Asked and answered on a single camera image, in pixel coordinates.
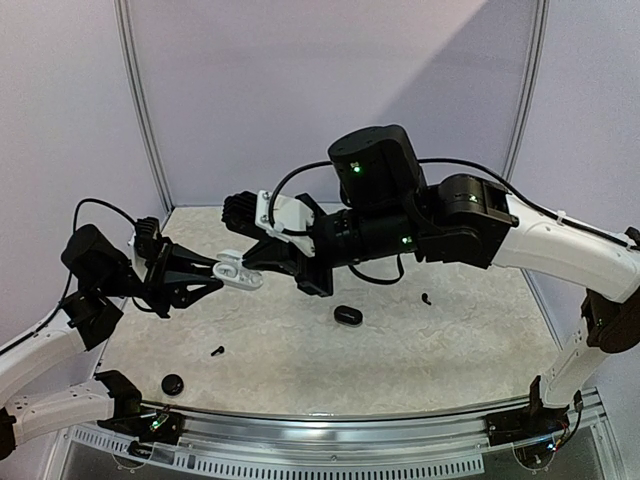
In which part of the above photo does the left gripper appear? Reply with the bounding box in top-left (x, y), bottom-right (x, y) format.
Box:
top-left (98, 235), bottom-right (226, 317)

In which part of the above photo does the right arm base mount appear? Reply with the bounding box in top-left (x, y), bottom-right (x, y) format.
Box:
top-left (484, 397), bottom-right (569, 446)

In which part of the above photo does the white earbud charging case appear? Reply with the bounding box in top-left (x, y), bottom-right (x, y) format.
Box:
top-left (213, 249), bottom-right (264, 291)

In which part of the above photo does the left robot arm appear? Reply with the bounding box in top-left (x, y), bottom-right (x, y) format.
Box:
top-left (1, 217), bottom-right (223, 458)

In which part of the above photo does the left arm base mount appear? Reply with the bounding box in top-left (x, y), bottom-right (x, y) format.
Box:
top-left (97, 406), bottom-right (186, 445)

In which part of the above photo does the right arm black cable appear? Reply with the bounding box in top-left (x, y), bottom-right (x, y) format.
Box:
top-left (269, 157), bottom-right (639, 286)

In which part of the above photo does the right frame post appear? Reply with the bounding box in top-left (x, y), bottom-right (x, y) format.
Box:
top-left (502, 0), bottom-right (550, 180)

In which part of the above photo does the aluminium front rail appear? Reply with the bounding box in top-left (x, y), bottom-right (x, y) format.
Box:
top-left (57, 387), bottom-right (614, 476)

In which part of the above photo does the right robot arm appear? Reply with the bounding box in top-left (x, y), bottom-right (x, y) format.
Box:
top-left (243, 125), bottom-right (639, 436)

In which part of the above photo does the round black case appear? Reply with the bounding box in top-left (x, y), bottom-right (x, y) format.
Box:
top-left (160, 373), bottom-right (184, 397)

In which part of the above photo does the frame post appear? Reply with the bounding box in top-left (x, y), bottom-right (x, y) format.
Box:
top-left (114, 0), bottom-right (175, 214)
top-left (502, 0), bottom-right (550, 180)

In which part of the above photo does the left frame post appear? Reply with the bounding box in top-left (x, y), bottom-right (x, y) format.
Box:
top-left (114, 0), bottom-right (175, 214)

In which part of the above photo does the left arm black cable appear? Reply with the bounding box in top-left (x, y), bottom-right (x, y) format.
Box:
top-left (54, 198), bottom-right (166, 316)

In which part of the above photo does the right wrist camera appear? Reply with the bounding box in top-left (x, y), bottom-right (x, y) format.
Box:
top-left (221, 190), bottom-right (323, 257)

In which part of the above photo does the black earbud charging case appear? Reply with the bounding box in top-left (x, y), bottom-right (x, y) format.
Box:
top-left (333, 305), bottom-right (363, 327)

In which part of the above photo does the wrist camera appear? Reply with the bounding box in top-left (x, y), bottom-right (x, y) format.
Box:
top-left (221, 190), bottom-right (323, 257)
top-left (133, 216), bottom-right (163, 262)

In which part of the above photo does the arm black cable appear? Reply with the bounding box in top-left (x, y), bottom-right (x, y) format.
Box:
top-left (269, 157), bottom-right (639, 286)
top-left (54, 198), bottom-right (166, 316)

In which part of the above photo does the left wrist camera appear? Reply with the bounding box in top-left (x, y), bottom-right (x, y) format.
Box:
top-left (133, 216), bottom-right (163, 262)

